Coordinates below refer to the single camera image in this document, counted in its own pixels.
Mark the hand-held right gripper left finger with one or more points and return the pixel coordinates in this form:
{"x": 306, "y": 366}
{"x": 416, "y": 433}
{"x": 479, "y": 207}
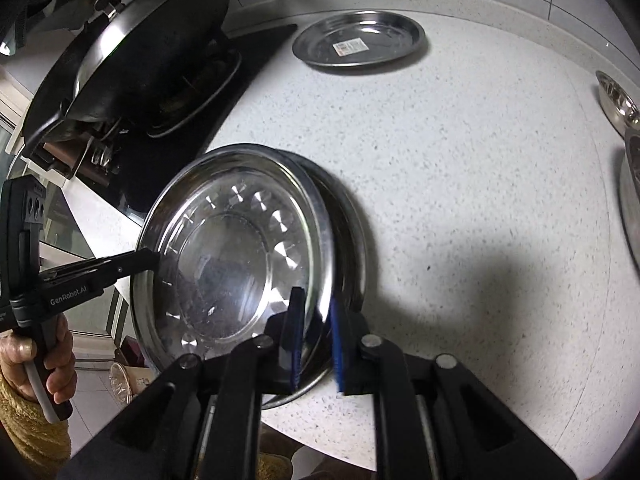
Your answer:
{"x": 297, "y": 330}

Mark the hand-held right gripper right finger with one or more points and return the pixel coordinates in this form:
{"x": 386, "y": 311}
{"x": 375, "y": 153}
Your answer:
{"x": 339, "y": 345}

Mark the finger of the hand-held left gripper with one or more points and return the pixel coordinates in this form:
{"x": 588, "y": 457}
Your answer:
{"x": 135, "y": 261}

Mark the patterned steel plate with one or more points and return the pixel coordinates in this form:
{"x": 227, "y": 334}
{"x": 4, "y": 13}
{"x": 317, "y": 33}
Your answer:
{"x": 220, "y": 260}

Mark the plain steel plate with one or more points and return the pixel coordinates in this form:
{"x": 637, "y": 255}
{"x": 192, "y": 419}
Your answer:
{"x": 350, "y": 240}

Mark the large steel bowl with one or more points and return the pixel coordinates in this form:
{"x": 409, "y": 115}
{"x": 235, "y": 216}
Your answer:
{"x": 631, "y": 200}

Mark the small steel bowl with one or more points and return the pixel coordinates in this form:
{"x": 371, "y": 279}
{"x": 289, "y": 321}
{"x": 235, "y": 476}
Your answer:
{"x": 620, "y": 102}

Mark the person's left forearm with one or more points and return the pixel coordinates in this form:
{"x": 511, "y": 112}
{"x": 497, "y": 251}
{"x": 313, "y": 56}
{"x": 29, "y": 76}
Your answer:
{"x": 25, "y": 425}

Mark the person's left hand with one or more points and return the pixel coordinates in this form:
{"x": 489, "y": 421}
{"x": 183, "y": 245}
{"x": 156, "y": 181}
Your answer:
{"x": 15, "y": 355}

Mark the black glass gas stove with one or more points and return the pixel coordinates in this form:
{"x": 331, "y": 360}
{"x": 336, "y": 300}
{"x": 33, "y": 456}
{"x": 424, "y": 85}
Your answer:
{"x": 200, "y": 127}

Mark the steel wok lid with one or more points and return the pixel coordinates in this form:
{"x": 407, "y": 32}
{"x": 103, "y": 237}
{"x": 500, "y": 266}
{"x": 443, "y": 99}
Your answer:
{"x": 107, "y": 45}

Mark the black wok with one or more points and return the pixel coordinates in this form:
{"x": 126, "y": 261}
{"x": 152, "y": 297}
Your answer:
{"x": 175, "y": 35}

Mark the steel plate with label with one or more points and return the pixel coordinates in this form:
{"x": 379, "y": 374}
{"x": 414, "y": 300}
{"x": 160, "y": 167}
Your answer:
{"x": 380, "y": 35}

